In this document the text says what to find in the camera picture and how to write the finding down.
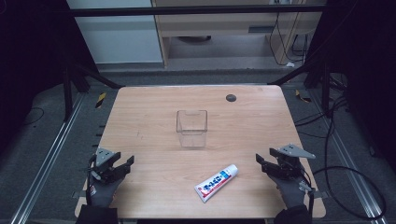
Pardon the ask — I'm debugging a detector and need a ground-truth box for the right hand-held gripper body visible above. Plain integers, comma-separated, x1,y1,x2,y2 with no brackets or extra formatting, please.
269,143,317,183

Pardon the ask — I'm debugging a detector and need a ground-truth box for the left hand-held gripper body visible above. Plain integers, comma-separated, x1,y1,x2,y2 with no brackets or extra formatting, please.
88,147,123,185

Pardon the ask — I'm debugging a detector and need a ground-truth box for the white toothpaste tube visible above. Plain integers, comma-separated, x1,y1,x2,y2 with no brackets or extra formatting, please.
193,163,239,204

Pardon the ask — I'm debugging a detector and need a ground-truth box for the clear plastic container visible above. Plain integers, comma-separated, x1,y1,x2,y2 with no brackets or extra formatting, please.
176,108,209,149

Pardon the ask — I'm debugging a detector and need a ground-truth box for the person's right hand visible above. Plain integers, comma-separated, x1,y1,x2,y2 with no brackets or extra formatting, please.
268,173,309,209

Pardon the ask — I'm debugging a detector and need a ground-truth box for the person's left hand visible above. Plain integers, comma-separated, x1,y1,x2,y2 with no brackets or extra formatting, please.
88,175,123,208

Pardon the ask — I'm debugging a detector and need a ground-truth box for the yellow black striped tape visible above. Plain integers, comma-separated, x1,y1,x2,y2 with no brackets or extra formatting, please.
94,91,107,109
294,89,312,104

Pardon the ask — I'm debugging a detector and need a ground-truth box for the black metal stand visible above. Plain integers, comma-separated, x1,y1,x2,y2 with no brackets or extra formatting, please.
61,60,125,123
268,57,333,119

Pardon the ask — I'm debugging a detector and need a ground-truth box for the white cabinet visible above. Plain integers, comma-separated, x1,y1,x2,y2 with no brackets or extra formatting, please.
65,0,164,65

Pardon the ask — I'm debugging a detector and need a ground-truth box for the light wooden desk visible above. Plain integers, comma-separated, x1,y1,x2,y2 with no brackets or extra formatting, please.
151,0,326,67

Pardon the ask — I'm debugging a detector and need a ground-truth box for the aluminium floor rail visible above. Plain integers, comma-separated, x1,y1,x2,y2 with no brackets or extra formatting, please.
306,90,389,224
8,92,87,224

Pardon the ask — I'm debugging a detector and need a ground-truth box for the black looped floor cable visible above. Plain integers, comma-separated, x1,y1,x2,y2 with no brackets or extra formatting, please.
312,119,388,220

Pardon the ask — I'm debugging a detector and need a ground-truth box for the thin black floor cable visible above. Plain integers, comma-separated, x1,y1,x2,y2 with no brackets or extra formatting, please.
21,106,45,127

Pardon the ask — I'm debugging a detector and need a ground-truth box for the black hanging cable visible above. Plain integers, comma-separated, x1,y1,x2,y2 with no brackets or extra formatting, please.
268,11,309,67

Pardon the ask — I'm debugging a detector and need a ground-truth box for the black horizontal frame bar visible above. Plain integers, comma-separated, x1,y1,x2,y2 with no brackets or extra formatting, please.
68,4,328,18

